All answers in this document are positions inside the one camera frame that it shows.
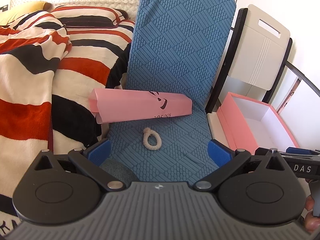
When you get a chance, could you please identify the pink plastic bag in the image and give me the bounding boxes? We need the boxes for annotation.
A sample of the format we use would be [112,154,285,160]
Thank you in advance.
[88,88,193,124]

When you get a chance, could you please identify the cream fuzzy hair tie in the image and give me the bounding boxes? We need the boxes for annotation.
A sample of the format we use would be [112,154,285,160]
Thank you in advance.
[142,127,162,151]

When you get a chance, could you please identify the person's right hand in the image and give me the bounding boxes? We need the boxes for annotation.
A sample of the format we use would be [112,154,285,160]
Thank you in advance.
[304,195,320,233]

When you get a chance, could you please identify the pink open cardboard box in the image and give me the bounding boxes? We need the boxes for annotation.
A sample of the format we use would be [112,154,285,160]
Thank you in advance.
[217,92,299,154]

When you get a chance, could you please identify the striped fleece blanket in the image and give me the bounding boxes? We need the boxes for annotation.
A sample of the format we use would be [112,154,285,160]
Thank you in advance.
[1,5,135,236]

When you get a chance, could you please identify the white folding chair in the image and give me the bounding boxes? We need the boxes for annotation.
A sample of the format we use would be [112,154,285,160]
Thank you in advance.
[206,4,293,113]

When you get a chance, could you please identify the blue textured floor chair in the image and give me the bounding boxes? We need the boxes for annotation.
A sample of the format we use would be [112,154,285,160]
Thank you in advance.
[108,0,236,184]

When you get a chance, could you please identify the yellow pillow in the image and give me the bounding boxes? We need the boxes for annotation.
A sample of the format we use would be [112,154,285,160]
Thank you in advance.
[1,1,53,26]

